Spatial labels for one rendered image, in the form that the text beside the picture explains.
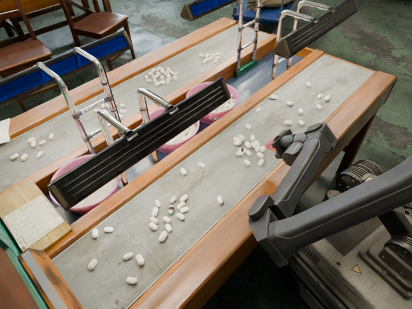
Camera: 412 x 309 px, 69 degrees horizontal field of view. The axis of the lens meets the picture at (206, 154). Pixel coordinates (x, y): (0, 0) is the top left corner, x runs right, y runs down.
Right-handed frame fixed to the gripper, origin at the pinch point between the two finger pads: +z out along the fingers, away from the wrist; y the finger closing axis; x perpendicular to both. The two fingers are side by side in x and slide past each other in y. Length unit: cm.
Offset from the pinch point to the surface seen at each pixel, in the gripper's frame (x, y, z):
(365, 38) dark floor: 24, -298, 100
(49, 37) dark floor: -161, -56, 332
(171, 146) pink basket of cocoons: -14.0, 17.3, 35.5
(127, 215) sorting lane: -4, 51, 25
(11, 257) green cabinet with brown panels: -17, 84, 20
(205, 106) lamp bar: -25.2, 17.8, -1.7
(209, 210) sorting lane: 8.4, 29.6, 9.7
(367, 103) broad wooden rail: 16, -64, -5
